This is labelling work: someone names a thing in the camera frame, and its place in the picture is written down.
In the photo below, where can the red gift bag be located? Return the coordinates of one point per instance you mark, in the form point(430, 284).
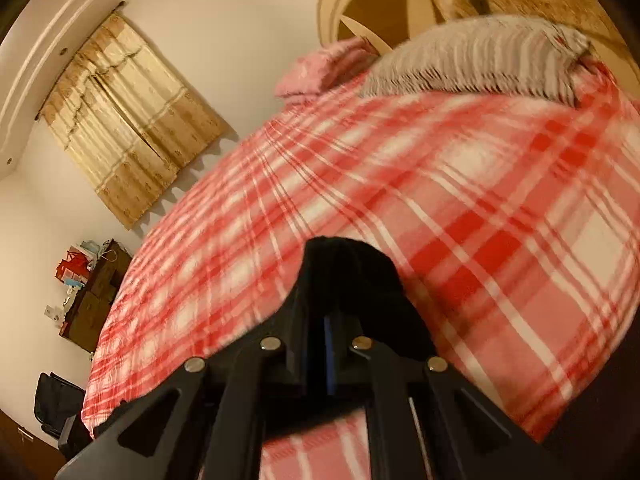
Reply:
point(67, 267)

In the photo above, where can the red plaid blanket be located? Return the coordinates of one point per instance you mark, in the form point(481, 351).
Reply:
point(450, 185)

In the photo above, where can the cream arched headboard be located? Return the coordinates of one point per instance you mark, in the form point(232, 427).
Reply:
point(330, 0)

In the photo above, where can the teal box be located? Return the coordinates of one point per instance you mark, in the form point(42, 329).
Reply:
point(75, 285)

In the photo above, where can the short beige window curtain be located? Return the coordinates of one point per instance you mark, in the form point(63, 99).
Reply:
point(130, 125)

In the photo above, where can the white wall socket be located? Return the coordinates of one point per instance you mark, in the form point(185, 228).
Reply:
point(52, 312)

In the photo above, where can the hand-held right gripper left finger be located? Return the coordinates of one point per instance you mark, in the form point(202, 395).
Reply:
point(305, 355)

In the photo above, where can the pink fluffy pillow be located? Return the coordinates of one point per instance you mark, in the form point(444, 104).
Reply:
point(310, 72)

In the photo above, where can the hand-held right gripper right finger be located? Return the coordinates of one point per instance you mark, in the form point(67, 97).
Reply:
point(330, 360)

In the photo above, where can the grey striped pillow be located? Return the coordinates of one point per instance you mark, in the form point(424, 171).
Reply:
point(475, 60)

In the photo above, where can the black suitcase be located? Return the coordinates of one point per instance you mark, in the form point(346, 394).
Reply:
point(52, 400)

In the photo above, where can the brown wooden dresser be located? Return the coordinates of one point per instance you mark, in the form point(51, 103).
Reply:
point(95, 300)

